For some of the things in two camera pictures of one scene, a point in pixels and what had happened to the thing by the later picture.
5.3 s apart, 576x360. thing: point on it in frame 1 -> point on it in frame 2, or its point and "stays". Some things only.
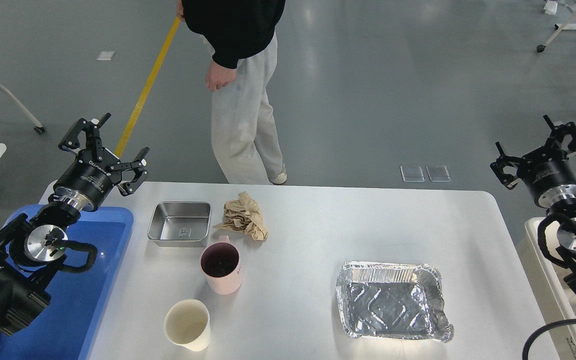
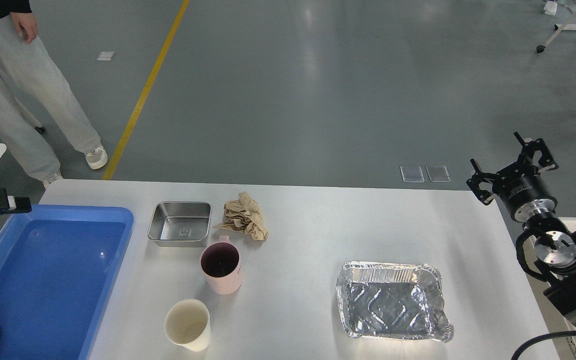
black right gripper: [547, 173] -> [526, 196]
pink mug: [220, 262] stays
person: [240, 35] -> [4, 49]
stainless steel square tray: [180, 224] stays
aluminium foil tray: [393, 300] stays
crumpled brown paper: [244, 215] stays
